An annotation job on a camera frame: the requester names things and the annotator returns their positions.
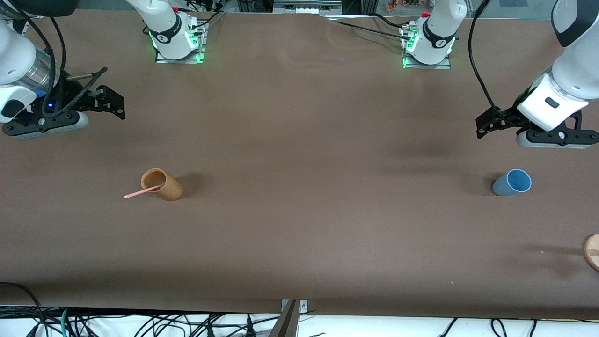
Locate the blue cup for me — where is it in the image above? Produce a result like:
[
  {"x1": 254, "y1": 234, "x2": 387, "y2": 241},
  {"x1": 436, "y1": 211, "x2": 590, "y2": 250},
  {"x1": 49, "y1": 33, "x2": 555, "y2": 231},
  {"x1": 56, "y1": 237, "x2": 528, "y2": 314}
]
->
[{"x1": 492, "y1": 169, "x2": 533, "y2": 197}]

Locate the pink chopstick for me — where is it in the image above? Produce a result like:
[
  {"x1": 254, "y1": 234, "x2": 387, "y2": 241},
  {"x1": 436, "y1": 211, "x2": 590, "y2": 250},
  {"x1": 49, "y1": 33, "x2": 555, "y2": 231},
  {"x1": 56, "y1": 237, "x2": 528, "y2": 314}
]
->
[{"x1": 124, "y1": 184, "x2": 165, "y2": 199}]

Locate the wooden cup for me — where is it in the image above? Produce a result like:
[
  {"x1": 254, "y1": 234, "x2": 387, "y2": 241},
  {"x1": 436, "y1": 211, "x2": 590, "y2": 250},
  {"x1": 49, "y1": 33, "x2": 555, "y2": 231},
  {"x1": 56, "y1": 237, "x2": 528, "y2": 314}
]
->
[{"x1": 140, "y1": 168, "x2": 183, "y2": 202}]

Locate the orange patterned object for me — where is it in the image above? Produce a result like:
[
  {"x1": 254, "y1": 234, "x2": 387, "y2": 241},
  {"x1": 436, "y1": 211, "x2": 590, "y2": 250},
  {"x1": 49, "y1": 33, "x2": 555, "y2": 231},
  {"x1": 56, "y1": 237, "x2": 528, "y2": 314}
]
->
[{"x1": 387, "y1": 0, "x2": 423, "y2": 13}]

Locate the round wooden disc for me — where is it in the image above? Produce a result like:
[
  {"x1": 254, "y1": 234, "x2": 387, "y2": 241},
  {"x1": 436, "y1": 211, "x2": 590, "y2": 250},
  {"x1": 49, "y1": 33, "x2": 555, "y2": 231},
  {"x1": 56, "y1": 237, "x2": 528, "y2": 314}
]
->
[{"x1": 583, "y1": 233, "x2": 599, "y2": 272}]

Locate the grey power strip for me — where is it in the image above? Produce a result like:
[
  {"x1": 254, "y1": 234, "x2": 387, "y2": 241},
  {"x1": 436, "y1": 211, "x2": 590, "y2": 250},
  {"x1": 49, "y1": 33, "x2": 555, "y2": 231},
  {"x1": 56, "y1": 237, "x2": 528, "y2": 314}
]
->
[{"x1": 273, "y1": 0, "x2": 343, "y2": 15}]

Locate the dark metal stand leg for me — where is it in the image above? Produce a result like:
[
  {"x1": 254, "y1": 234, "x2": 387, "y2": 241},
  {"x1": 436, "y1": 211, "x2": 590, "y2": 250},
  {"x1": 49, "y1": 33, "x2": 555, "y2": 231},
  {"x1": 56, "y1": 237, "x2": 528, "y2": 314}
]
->
[{"x1": 269, "y1": 300, "x2": 300, "y2": 337}]

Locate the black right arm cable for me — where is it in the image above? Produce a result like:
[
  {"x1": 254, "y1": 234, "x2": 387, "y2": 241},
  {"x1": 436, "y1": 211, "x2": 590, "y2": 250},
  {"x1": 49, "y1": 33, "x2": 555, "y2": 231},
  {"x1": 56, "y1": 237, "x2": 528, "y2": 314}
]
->
[{"x1": 9, "y1": 0, "x2": 108, "y2": 116}]

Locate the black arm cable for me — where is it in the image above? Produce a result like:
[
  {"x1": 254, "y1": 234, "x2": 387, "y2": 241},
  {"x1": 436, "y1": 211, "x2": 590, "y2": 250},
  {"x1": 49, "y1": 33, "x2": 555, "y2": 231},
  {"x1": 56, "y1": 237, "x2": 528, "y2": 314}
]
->
[
  {"x1": 468, "y1": 0, "x2": 511, "y2": 123},
  {"x1": 9, "y1": 0, "x2": 108, "y2": 116}
]

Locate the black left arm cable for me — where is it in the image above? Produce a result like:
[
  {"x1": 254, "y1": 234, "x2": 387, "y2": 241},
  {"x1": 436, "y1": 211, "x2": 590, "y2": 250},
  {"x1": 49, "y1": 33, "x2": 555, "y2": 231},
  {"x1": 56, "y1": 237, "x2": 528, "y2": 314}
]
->
[{"x1": 468, "y1": 0, "x2": 511, "y2": 123}]

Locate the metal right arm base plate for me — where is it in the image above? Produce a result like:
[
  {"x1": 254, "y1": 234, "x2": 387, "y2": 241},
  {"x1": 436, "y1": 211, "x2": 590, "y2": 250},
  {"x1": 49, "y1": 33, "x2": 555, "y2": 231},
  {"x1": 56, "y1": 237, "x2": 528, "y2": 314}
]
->
[{"x1": 155, "y1": 21, "x2": 206, "y2": 64}]

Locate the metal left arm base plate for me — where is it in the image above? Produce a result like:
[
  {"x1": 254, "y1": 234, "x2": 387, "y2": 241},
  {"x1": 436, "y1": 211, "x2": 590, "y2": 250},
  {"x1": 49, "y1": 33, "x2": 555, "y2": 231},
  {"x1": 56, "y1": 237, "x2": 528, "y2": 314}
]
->
[{"x1": 402, "y1": 24, "x2": 453, "y2": 70}]

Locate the black table cable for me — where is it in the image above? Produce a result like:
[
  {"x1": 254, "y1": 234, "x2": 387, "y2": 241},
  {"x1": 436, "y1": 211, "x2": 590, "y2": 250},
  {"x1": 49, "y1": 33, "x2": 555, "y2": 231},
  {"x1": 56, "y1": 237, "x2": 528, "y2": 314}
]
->
[{"x1": 325, "y1": 18, "x2": 413, "y2": 42}]

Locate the black looped floor cable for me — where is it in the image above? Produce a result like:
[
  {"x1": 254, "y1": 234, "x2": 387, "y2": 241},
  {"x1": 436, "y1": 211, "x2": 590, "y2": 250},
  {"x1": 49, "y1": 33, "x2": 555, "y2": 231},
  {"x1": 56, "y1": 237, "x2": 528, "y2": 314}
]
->
[{"x1": 0, "y1": 282, "x2": 45, "y2": 337}]

